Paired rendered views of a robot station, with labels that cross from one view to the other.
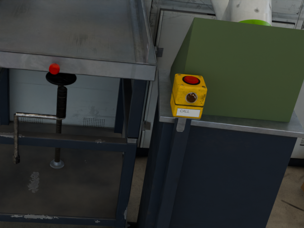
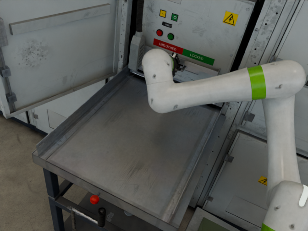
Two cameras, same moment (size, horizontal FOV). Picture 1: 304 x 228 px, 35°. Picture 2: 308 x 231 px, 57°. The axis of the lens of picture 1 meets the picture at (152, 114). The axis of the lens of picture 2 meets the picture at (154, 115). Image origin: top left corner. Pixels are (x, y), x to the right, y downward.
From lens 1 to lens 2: 91 cm
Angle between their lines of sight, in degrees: 24
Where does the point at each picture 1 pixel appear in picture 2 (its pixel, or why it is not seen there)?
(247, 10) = (282, 222)
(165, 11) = (241, 134)
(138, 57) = (167, 211)
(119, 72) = (146, 218)
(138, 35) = (186, 177)
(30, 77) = not seen: hidden behind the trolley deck
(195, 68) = not seen: outside the picture
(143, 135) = (206, 202)
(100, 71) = (132, 211)
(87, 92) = not seen: hidden behind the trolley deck
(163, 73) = (197, 216)
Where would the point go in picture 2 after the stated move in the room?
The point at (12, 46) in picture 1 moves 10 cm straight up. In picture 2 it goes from (75, 166) to (74, 149)
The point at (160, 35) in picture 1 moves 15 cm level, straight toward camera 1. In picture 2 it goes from (233, 148) to (222, 165)
